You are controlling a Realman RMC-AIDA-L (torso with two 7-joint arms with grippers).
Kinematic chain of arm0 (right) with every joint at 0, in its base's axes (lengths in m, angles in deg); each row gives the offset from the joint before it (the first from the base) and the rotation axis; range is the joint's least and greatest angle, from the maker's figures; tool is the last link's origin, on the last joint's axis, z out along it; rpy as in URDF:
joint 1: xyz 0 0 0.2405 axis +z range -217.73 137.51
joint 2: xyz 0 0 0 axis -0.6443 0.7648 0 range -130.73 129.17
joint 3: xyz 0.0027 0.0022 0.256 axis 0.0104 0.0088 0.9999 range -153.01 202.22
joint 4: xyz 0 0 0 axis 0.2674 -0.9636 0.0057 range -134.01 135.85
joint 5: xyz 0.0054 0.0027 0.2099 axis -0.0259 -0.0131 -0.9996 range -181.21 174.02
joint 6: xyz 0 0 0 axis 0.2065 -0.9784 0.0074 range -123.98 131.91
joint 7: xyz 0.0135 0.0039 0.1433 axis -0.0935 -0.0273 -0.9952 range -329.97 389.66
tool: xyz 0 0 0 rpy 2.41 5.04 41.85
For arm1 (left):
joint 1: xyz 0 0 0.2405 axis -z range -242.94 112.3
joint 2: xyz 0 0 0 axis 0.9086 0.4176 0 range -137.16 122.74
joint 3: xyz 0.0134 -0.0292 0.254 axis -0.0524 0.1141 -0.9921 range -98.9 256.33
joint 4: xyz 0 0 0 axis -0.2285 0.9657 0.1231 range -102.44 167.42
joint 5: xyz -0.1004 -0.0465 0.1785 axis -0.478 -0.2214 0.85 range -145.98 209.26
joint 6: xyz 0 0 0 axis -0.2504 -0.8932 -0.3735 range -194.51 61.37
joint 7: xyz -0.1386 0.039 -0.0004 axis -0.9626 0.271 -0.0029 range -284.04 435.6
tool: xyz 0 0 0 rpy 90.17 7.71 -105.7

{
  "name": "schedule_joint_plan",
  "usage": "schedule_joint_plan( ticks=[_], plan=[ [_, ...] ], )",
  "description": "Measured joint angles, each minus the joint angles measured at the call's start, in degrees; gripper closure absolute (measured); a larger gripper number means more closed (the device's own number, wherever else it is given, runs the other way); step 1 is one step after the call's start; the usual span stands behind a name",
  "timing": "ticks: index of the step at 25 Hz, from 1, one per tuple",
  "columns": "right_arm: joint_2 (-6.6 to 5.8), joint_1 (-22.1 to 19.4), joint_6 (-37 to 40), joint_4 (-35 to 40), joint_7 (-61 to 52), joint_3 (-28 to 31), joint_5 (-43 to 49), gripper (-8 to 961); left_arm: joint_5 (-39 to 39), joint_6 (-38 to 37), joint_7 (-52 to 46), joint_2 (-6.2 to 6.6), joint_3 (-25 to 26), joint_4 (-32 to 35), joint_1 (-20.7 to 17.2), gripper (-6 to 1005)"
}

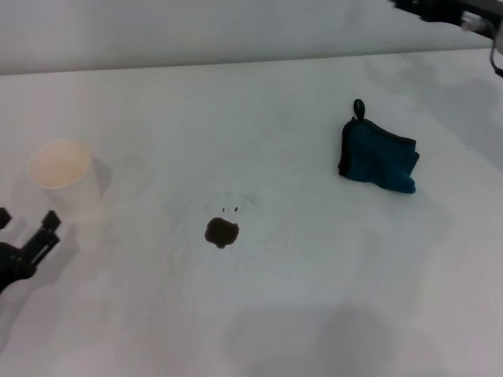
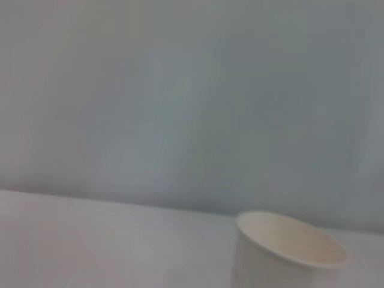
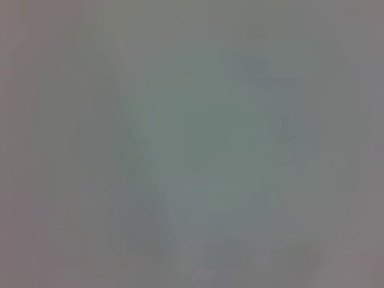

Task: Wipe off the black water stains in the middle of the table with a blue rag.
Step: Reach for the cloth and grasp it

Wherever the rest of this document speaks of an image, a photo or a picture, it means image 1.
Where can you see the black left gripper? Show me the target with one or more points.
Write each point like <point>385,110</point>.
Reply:
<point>12,263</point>

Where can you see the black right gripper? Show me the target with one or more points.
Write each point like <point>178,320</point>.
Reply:
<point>440,9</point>

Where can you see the black water stain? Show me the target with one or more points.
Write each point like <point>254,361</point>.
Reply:
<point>222,232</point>

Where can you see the blue rag with black loop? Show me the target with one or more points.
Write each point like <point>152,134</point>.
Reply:
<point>375,161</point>

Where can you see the white paper cup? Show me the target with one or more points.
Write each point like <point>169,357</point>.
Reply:
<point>67,173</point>

